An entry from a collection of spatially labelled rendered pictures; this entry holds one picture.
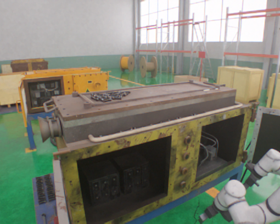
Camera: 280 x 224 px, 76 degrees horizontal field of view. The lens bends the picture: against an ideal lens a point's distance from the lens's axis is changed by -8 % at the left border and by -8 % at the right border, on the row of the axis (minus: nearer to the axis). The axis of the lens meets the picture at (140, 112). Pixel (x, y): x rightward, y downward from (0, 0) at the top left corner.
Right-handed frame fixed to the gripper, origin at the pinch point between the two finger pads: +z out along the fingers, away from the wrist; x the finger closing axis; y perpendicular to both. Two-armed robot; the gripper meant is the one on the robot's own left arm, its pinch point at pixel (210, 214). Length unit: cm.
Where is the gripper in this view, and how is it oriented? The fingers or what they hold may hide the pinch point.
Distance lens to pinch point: 122.8
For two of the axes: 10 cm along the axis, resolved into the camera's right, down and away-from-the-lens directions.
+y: -4.4, -6.3, 6.4
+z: -0.8, 7.4, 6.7
